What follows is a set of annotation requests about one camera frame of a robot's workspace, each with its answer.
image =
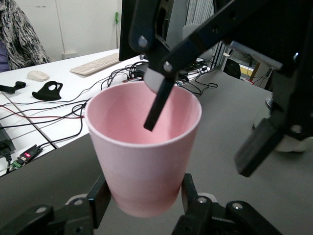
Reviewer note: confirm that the white wall socket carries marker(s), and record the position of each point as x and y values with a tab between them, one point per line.
69	55

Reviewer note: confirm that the black usb hub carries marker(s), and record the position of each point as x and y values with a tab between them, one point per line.
141	71

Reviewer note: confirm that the serial adapter with green terminal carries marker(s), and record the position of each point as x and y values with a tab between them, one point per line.
29	154

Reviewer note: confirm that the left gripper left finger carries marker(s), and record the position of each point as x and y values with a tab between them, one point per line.
80	218

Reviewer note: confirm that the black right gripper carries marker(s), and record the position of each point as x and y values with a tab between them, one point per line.
281	22

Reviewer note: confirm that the black computer monitor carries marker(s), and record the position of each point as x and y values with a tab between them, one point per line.
126	29

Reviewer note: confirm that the glass lid with metal knob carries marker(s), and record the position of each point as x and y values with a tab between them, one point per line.
269	102

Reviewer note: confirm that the grey curtain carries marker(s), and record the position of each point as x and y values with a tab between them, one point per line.
198	12

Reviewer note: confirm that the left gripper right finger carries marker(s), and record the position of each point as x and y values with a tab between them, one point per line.
207	220

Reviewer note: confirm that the orange grey adapter box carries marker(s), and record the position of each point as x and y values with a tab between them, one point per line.
132	80

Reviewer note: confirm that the beige computer mouse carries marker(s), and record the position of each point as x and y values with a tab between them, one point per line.
36	75

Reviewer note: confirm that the beige computer keyboard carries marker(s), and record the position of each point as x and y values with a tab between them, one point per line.
95	64

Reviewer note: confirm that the grey office chair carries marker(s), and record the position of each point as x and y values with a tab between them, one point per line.
190	30

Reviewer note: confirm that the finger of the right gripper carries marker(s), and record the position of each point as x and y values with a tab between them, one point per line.
291	102
159	61

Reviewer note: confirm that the black plastic bracket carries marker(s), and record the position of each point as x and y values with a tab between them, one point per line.
47	94

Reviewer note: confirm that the black power supply box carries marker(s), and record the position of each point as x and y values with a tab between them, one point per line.
5	139

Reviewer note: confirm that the person in patterned top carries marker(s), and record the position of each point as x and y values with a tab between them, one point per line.
19	36

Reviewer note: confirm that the pink plastic cup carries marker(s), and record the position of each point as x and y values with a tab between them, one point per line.
137	171

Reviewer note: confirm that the pale green cooking pot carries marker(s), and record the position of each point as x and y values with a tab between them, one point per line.
260	121

